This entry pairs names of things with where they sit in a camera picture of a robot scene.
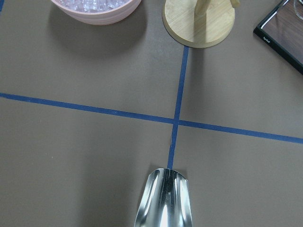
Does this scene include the pink bowl with ice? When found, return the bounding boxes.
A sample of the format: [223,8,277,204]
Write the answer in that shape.
[52,0,141,25]

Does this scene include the wooden mug tree stand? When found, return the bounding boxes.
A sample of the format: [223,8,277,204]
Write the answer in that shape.
[162,0,240,48]

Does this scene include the tray of upturned glasses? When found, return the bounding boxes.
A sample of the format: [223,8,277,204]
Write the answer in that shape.
[253,0,303,73]

